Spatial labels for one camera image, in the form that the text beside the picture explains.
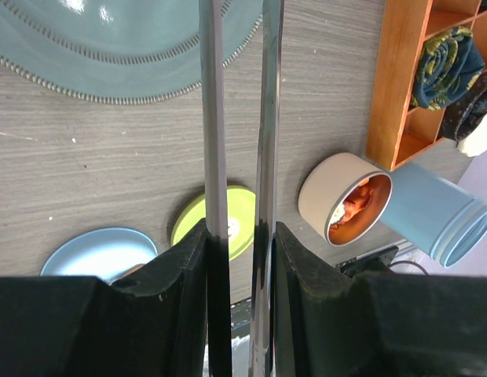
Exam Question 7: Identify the silver metal bowl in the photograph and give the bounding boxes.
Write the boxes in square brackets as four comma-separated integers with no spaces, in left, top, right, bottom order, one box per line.
[298,152,393,247]

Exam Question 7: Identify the blue cylindrical lunch container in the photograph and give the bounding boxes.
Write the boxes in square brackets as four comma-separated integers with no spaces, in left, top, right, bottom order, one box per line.
[381,163,487,268]

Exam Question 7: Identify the white folded cloth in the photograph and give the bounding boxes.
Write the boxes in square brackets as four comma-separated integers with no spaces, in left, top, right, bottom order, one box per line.
[456,114,487,158]

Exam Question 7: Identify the orange wooden compartment tray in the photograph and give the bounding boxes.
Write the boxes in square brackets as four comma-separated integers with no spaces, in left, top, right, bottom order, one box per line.
[365,0,487,171]

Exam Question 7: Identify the rolled black tie right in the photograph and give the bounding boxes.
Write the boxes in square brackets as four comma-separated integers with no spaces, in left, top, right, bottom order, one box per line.
[439,72,487,141]

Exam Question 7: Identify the metal tongs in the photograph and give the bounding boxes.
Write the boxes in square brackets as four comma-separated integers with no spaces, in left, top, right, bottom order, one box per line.
[199,1,284,376]

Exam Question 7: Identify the grey-blue plate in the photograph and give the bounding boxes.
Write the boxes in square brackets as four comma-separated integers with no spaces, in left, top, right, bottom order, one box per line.
[0,0,266,106]

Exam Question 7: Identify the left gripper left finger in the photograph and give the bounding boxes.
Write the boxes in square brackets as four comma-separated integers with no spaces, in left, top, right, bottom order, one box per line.
[0,221,207,376]

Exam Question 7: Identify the green round lid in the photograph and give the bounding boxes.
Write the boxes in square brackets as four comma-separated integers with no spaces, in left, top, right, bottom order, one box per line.
[170,185,256,261]

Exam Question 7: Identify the pile of food pieces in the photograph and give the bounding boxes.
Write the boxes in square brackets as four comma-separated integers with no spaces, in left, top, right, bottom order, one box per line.
[328,178,373,230]

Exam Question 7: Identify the blue lid with strap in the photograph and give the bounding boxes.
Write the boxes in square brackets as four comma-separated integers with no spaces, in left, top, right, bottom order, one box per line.
[40,227,159,284]

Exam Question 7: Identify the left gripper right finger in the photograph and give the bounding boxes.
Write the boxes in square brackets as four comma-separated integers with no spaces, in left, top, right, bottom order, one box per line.
[274,223,487,376]

